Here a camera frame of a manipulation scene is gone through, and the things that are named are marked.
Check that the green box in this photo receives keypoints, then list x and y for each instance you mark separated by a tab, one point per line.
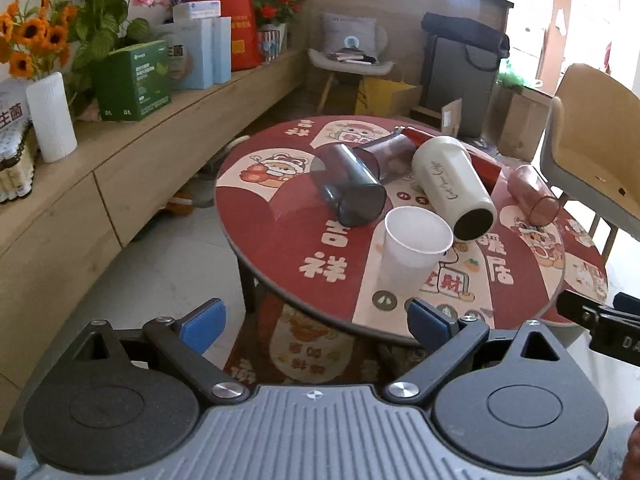
132	82

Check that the white ribbed vase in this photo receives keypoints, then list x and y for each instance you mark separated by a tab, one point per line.
50	120

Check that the small cardboard piece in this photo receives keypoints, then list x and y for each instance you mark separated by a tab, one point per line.
451	117

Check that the dark grey translucent cup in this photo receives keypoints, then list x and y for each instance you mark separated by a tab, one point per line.
347	185

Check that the red gift bag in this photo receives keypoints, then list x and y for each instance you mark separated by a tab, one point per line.
242	25

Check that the pink blossom plant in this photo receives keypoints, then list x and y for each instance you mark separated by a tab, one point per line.
107	15

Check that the beige chair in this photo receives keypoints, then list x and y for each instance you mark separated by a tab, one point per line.
595	130

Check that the orange toy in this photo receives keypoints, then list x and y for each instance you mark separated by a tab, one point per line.
181	204

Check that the round table with red print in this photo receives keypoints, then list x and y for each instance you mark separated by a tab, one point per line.
295	230

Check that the red long box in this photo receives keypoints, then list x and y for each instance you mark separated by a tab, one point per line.
482	165

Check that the orange sunflower bouquet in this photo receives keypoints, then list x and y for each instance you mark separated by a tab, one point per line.
35	35

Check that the small white box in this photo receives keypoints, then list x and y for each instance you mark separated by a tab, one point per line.
197	10

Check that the pink translucent cup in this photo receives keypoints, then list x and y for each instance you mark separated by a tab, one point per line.
530	192

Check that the yellow paper bag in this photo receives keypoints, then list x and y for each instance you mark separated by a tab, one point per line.
387	97

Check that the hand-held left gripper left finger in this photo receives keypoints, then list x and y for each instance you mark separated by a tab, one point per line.
205	324

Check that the cream white cup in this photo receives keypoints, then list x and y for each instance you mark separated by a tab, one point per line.
450	180

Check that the grey chair with cushion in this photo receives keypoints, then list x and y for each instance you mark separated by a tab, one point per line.
350	35

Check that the grey bag with black top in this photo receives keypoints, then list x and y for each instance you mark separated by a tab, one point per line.
462	80

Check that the pack of small bottles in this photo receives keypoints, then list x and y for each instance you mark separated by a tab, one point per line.
15	155

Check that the white plastic cup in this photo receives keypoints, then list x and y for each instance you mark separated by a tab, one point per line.
407	255

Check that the red rose pot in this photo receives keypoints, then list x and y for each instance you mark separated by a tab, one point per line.
275	7

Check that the cardboard box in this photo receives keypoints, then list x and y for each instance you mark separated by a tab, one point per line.
517	120

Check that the wooden sideboard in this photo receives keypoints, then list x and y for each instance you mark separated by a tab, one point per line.
125	170

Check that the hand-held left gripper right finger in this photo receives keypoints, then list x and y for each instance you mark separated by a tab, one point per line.
426	322

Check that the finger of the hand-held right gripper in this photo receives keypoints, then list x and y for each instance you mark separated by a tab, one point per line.
577	307

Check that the light blue box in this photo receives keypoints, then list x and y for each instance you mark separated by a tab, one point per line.
197	55

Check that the green plastic bag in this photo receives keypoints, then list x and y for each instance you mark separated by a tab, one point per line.
511	77

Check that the dark red translucent cup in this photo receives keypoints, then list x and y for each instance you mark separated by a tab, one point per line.
392	155

